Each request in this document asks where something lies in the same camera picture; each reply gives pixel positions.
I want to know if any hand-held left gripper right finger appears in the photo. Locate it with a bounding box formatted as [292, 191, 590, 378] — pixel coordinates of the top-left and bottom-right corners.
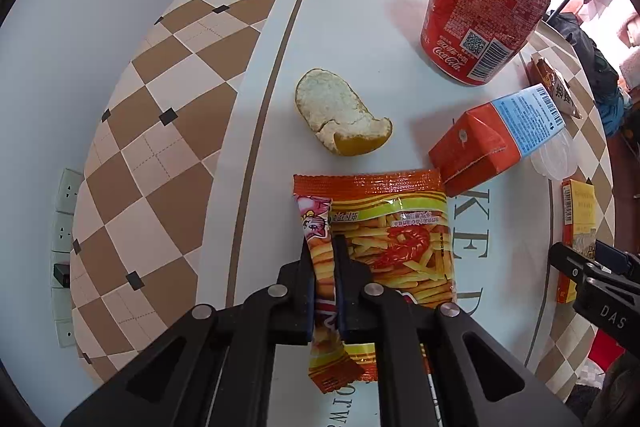
[332, 234, 583, 427]

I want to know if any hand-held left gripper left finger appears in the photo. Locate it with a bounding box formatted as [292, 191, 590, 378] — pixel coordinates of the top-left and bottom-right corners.
[60, 239, 317, 427]

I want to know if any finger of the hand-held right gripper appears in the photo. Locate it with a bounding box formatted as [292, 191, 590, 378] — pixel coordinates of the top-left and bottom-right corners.
[548, 242, 603, 282]
[594, 240, 640, 277]

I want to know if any orange fries snack packet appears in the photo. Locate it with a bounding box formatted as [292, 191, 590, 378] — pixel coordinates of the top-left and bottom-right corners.
[292, 171, 457, 394]

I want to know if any yellow and red box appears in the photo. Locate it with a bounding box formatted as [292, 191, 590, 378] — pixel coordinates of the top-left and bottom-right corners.
[556, 178, 598, 304]

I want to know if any red cloth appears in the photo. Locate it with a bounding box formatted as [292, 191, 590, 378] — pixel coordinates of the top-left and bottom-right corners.
[582, 327, 627, 389]

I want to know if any clear plastic lid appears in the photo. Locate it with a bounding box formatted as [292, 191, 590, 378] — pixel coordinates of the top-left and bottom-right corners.
[529, 127, 573, 182]

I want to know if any red and blue drink carton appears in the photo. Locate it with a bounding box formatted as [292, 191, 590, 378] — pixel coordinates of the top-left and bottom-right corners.
[428, 83, 567, 198]

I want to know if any brown snack wrapper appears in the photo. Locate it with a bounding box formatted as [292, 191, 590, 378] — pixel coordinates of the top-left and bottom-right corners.
[530, 53, 583, 120]

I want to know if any orange peel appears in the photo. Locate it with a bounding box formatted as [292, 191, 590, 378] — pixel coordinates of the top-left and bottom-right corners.
[294, 68, 394, 158]

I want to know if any dark clothing pile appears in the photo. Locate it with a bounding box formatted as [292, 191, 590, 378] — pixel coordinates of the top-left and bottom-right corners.
[546, 9, 627, 138]

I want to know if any red soda can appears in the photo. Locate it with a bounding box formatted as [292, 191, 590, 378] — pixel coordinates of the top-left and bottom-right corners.
[420, 0, 553, 86]

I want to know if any white wall socket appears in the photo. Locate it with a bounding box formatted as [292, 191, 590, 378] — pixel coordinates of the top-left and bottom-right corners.
[52, 288, 77, 349]
[54, 168, 84, 216]
[51, 212, 76, 254]

